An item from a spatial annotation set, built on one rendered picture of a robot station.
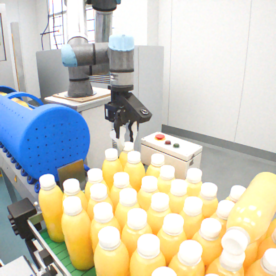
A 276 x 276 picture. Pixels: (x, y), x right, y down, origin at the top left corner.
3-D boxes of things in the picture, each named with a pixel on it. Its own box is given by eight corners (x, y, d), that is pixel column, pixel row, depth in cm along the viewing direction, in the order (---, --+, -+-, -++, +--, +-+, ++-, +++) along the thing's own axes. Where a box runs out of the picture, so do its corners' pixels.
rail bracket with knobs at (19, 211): (40, 217, 68) (32, 194, 64) (49, 230, 63) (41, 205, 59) (12, 231, 61) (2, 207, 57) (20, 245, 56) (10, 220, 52)
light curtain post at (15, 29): (43, 184, 234) (16, 22, 167) (45, 187, 230) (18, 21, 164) (38, 187, 230) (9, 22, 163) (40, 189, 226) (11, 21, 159)
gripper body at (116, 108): (121, 116, 77) (120, 82, 72) (139, 121, 72) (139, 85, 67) (104, 121, 72) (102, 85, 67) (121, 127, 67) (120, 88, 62)
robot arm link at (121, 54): (130, 35, 66) (137, 34, 58) (131, 69, 70) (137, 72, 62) (105, 35, 64) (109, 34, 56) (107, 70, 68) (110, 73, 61)
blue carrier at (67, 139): (22, 123, 145) (20, 84, 136) (91, 171, 89) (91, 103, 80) (-19, 130, 125) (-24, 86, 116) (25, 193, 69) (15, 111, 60)
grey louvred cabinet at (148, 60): (67, 124, 424) (61, 49, 367) (160, 155, 304) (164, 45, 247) (44, 131, 384) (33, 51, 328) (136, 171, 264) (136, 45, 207)
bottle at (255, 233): (273, 166, 42) (244, 216, 29) (290, 194, 40) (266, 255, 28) (247, 177, 47) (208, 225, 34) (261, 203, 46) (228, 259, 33)
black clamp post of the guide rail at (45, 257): (52, 266, 51) (45, 247, 48) (58, 273, 49) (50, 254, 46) (45, 270, 50) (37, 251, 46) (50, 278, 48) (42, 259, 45)
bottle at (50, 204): (77, 231, 63) (66, 180, 55) (61, 247, 57) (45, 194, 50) (61, 222, 66) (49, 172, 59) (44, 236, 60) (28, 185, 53)
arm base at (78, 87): (84, 90, 134) (83, 74, 130) (98, 93, 124) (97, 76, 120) (63, 94, 124) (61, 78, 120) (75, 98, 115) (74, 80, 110)
